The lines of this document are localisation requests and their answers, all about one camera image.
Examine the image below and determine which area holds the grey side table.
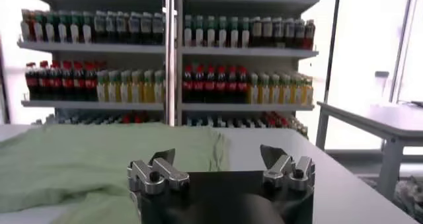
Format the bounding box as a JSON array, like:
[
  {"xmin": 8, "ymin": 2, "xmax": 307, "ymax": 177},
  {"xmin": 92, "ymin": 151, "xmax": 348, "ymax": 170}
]
[{"xmin": 315, "ymin": 101, "xmax": 423, "ymax": 200}]

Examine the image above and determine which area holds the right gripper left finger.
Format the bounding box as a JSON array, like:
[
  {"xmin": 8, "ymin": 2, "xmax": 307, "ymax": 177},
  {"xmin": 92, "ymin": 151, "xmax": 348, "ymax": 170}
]
[{"xmin": 127, "ymin": 148, "xmax": 191, "ymax": 196}]

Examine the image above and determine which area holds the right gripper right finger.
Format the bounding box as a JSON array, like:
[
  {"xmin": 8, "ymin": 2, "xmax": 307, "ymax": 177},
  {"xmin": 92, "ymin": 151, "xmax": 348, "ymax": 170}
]
[{"xmin": 260, "ymin": 144, "xmax": 315, "ymax": 192}]

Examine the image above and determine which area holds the green polo shirt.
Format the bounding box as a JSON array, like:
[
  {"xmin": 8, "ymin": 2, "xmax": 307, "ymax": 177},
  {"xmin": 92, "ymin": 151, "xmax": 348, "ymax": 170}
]
[{"xmin": 0, "ymin": 122, "xmax": 231, "ymax": 224}]

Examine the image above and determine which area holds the brown-capped tea bottle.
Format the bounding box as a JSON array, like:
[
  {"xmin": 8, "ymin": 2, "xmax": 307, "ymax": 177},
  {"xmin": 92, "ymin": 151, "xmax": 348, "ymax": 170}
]
[{"xmin": 20, "ymin": 9, "xmax": 32, "ymax": 43}]

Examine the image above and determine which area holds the beige-labelled dark drink bottle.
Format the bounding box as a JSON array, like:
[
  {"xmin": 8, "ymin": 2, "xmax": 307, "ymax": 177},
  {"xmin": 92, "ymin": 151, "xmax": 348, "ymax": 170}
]
[
  {"xmin": 261, "ymin": 17, "xmax": 274, "ymax": 48},
  {"xmin": 250, "ymin": 16, "xmax": 262, "ymax": 48}
]

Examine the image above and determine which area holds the red drink bottle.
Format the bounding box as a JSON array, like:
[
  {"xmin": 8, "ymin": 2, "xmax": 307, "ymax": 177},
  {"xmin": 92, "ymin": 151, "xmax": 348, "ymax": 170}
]
[{"xmin": 304, "ymin": 19, "xmax": 317, "ymax": 50}]

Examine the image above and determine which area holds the green-capped dark tea bottle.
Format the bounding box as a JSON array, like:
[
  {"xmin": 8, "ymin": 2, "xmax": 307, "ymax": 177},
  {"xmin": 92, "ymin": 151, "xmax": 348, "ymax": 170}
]
[
  {"xmin": 229, "ymin": 16, "xmax": 240, "ymax": 48},
  {"xmin": 32, "ymin": 10, "xmax": 44, "ymax": 43},
  {"xmin": 44, "ymin": 11, "xmax": 56, "ymax": 44},
  {"xmin": 206, "ymin": 15, "xmax": 217, "ymax": 48},
  {"xmin": 57, "ymin": 11, "xmax": 68, "ymax": 44},
  {"xmin": 69, "ymin": 11, "xmax": 81, "ymax": 44},
  {"xmin": 82, "ymin": 11, "xmax": 93, "ymax": 44},
  {"xmin": 240, "ymin": 16, "xmax": 251, "ymax": 48},
  {"xmin": 194, "ymin": 15, "xmax": 205, "ymax": 47},
  {"xmin": 182, "ymin": 15, "xmax": 194, "ymax": 47},
  {"xmin": 217, "ymin": 15, "xmax": 229, "ymax": 48}
]

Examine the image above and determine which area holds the grey white garment pile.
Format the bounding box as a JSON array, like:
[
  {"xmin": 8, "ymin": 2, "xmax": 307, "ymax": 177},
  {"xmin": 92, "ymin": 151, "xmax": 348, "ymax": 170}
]
[{"xmin": 395, "ymin": 175, "xmax": 423, "ymax": 219}]

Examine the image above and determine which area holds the black slanted frame pole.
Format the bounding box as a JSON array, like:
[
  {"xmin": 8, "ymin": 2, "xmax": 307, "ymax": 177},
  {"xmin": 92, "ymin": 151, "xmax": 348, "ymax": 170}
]
[
  {"xmin": 323, "ymin": 0, "xmax": 344, "ymax": 103},
  {"xmin": 0, "ymin": 36, "xmax": 11, "ymax": 124}
]

